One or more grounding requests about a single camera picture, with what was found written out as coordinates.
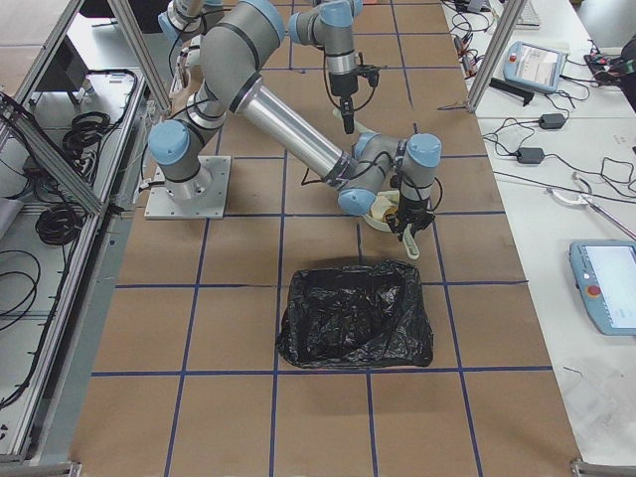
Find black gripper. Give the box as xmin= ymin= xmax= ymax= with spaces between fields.
xmin=388 ymin=196 xmax=435 ymax=241
xmin=328 ymin=64 xmax=381 ymax=98

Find yellow potato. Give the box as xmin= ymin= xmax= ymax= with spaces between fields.
xmin=383 ymin=207 xmax=398 ymax=224

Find pale green dustpan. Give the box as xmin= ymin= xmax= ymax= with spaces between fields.
xmin=363 ymin=191 xmax=420 ymax=260

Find white bread slice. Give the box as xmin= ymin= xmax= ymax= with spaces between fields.
xmin=370 ymin=193 xmax=398 ymax=222

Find white hand brush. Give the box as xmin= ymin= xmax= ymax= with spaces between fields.
xmin=333 ymin=97 xmax=356 ymax=135

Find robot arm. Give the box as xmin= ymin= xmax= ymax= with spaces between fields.
xmin=158 ymin=1 xmax=381 ymax=115
xmin=148 ymin=1 xmax=441 ymax=239

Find black trash bag bin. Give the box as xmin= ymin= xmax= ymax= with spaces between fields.
xmin=276 ymin=260 xmax=434 ymax=369

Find black power adapter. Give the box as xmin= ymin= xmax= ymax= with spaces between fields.
xmin=538 ymin=113 xmax=567 ymax=130
xmin=515 ymin=147 xmax=545 ymax=165

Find blue teach pendant far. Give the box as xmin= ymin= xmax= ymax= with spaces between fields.
xmin=503 ymin=41 xmax=566 ymax=93

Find blue teach pendant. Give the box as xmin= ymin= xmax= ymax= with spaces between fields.
xmin=503 ymin=41 xmax=566 ymax=93
xmin=568 ymin=239 xmax=635 ymax=337

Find blue teach pendant near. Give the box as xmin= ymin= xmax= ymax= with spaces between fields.
xmin=568 ymin=239 xmax=635 ymax=337

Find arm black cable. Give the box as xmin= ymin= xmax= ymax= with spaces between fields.
xmin=392 ymin=143 xmax=444 ymax=215
xmin=322 ymin=49 xmax=382 ymax=120

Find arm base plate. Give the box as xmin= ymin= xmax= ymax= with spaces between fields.
xmin=144 ymin=156 xmax=232 ymax=220

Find coiled black cables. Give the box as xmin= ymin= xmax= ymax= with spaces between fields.
xmin=34 ymin=111 xmax=113 ymax=247

